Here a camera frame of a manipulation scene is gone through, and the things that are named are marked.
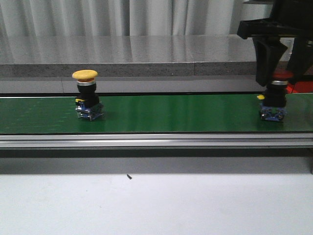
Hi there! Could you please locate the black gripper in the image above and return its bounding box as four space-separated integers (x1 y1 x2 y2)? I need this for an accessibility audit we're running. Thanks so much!
237 0 313 87

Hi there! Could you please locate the red plastic tray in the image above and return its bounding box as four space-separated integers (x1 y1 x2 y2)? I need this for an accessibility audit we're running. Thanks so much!
287 81 313 94

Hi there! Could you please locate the yellow mushroom push button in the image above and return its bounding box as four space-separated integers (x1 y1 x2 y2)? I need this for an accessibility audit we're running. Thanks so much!
72 70 103 121

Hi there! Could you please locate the grey pleated curtain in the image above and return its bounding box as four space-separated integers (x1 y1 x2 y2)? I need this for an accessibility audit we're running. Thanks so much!
0 0 274 37

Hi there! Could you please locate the red mushroom push button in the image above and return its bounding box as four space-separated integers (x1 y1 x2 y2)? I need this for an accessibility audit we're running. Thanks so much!
259 70 293 122

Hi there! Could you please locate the aluminium conveyor frame rail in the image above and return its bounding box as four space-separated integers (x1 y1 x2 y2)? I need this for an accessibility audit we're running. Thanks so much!
0 132 313 148

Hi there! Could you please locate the grey stone counter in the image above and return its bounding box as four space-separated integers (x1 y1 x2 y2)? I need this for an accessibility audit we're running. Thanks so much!
0 35 256 78

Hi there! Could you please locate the green conveyor belt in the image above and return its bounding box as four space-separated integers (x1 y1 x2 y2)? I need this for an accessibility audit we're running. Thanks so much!
0 94 313 134

